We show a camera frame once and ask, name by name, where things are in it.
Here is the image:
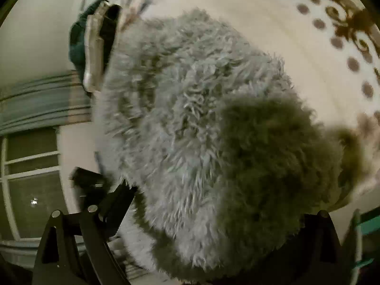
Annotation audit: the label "white framed window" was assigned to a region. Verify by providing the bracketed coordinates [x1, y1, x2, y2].
[0, 128, 71, 242]

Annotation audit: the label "dark green blanket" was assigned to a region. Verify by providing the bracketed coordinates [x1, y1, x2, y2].
[69, 0, 102, 80]

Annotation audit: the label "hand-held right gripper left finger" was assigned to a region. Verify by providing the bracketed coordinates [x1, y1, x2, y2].
[31, 184, 138, 285]

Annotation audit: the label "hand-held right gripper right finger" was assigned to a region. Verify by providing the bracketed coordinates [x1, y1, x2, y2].
[285, 210, 344, 285]

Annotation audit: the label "grey fluffy blanket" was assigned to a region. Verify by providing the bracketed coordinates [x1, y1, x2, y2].
[93, 7, 371, 283]

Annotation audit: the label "green striped curtain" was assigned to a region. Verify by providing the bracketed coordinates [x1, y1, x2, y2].
[0, 70, 93, 136]

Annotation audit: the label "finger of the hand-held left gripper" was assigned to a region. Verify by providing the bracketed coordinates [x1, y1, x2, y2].
[70, 168, 108, 199]

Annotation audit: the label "teal storage bin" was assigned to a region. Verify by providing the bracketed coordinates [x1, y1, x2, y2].
[355, 205, 380, 271]

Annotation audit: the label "white folded pants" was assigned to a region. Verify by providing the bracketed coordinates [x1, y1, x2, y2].
[82, 1, 113, 93]

